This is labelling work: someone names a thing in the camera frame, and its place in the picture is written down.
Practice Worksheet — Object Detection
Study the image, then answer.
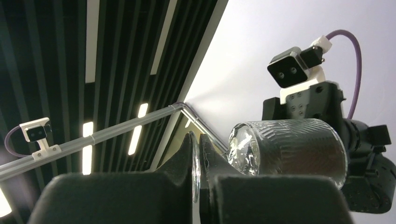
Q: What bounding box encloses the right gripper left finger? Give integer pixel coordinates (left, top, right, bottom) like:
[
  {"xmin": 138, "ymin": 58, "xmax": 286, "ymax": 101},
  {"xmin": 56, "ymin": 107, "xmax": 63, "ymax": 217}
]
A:
[{"xmin": 29, "ymin": 133, "xmax": 192, "ymax": 224}]

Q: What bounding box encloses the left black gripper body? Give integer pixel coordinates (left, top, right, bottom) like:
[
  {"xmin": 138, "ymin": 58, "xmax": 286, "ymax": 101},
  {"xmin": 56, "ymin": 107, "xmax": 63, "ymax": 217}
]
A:
[{"xmin": 262, "ymin": 81, "xmax": 344, "ymax": 128}]

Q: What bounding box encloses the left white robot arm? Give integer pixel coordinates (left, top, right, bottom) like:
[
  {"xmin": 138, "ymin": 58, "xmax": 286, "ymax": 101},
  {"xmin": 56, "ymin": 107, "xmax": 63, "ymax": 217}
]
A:
[{"xmin": 262, "ymin": 81, "xmax": 396, "ymax": 214}]

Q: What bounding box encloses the overhead white camera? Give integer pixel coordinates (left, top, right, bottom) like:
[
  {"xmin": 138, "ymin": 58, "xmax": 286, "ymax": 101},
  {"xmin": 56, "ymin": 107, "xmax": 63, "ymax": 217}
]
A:
[{"xmin": 19, "ymin": 117, "xmax": 62, "ymax": 161}]

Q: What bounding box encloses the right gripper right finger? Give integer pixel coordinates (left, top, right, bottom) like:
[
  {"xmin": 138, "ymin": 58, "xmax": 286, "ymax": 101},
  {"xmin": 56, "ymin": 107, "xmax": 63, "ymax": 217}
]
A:
[{"xmin": 199, "ymin": 134, "xmax": 353, "ymax": 224}]

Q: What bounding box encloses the ribbed clear wine glass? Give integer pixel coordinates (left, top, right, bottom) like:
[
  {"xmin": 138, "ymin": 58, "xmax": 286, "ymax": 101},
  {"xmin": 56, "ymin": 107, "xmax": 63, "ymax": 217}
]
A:
[{"xmin": 187, "ymin": 118, "xmax": 349, "ymax": 205}]

